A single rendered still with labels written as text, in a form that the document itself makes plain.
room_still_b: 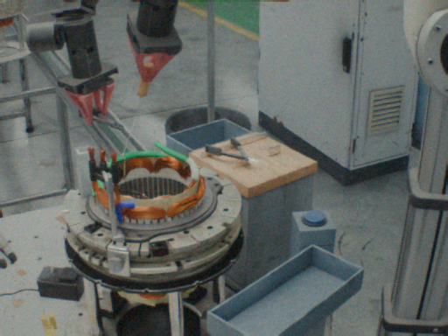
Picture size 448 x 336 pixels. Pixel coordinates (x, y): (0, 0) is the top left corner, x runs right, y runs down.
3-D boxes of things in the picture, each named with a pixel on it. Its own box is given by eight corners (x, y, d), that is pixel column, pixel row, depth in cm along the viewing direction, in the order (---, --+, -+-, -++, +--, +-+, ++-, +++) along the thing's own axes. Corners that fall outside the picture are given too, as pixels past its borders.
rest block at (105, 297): (124, 297, 132) (122, 276, 130) (112, 311, 127) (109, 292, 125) (106, 291, 133) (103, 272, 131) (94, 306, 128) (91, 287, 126)
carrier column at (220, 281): (210, 311, 131) (209, 227, 122) (220, 307, 132) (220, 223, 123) (216, 317, 129) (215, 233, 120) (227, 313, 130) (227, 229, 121)
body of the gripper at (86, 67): (57, 88, 115) (50, 52, 112) (101, 69, 121) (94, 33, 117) (75, 95, 111) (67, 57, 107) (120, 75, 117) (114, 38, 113)
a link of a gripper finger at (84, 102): (71, 124, 120) (61, 80, 116) (101, 110, 124) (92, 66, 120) (90, 133, 116) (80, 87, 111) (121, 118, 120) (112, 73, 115)
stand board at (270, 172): (188, 163, 139) (188, 152, 138) (256, 141, 150) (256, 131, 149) (248, 199, 125) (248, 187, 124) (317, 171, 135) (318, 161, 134)
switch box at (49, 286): (47, 281, 143) (44, 262, 140) (87, 285, 142) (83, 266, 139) (38, 297, 137) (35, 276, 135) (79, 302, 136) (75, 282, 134)
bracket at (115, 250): (113, 267, 103) (110, 241, 101) (134, 270, 102) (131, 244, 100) (109, 273, 101) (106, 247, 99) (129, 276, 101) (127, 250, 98)
